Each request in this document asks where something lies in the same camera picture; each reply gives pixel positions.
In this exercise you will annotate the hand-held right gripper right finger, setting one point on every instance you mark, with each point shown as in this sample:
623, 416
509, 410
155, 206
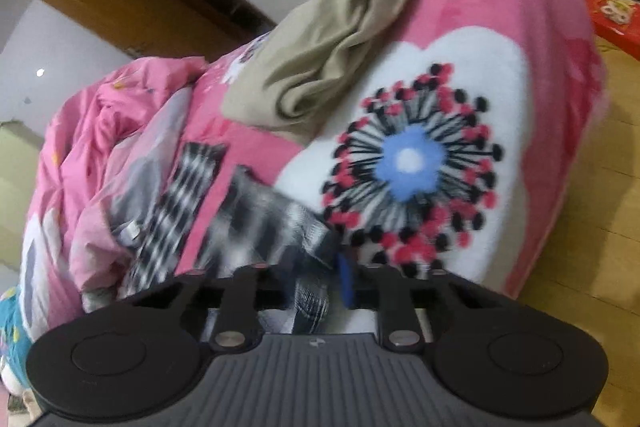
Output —
346, 279

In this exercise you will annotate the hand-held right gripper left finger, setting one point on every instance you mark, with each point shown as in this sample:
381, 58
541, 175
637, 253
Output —
242, 297

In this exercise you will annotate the black white plaid shirt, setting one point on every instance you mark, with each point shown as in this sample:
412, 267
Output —
260, 222

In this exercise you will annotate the pink grey quilt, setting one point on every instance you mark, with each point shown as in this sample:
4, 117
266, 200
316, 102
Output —
95, 142

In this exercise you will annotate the teal printed blanket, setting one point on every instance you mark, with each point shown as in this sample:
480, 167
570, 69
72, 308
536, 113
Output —
12, 332

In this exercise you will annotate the khaki folded garment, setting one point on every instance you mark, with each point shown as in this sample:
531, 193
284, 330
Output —
320, 37

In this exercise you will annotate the pale yellow cabinet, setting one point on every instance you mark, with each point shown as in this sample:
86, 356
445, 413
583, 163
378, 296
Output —
20, 187

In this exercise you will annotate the red box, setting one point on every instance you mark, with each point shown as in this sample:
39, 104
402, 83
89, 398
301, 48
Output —
612, 14

